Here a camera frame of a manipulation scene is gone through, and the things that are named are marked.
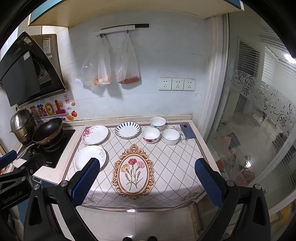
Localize left white wall socket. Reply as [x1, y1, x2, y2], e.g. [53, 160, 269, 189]
[158, 78, 172, 91]

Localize white plate grey flower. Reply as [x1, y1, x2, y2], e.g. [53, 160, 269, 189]
[74, 146, 107, 171]

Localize wooden upper cabinet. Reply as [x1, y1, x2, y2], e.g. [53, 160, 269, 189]
[28, 0, 244, 27]

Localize white bowl red flowers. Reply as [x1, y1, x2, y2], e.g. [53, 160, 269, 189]
[142, 127, 161, 144]

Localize white wall socket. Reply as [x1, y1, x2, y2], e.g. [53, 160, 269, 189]
[158, 78, 172, 91]
[183, 79, 196, 91]
[171, 78, 184, 91]

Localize white bowl dark rim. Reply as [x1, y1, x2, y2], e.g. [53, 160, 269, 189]
[162, 128, 180, 146]

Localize black range hood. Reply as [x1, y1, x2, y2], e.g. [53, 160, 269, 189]
[1, 32, 66, 106]

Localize blue smartphone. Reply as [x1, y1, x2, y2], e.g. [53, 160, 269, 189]
[180, 124, 196, 139]

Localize black induction cooktop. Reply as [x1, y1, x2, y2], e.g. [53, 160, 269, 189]
[21, 129, 75, 168]

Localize white plate pink flower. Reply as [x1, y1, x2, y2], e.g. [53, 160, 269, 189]
[82, 125, 109, 145]

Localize middle white wall socket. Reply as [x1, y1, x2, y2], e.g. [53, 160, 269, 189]
[171, 78, 184, 91]

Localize patterned table mat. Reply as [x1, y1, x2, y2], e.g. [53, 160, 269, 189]
[66, 124, 205, 209]

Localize plastic bag with red food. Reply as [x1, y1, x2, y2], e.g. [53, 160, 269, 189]
[115, 33, 140, 85]

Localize plastic bag with orange food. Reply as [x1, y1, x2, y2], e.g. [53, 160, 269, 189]
[76, 34, 112, 86]

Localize wall hook rail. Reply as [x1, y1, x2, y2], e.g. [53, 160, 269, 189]
[94, 23, 149, 37]

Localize white plate blue leaf pattern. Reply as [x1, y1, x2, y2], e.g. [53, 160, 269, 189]
[115, 121, 140, 139]

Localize colourful wall stickers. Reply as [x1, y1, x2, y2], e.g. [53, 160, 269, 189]
[22, 93, 78, 125]

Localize black wok pan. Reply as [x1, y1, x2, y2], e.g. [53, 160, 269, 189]
[16, 118, 63, 160]

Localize right white wall socket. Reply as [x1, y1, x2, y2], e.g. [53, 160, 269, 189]
[183, 79, 196, 91]

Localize white bowl blue dots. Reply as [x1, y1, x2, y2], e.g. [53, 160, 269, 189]
[149, 116, 166, 132]

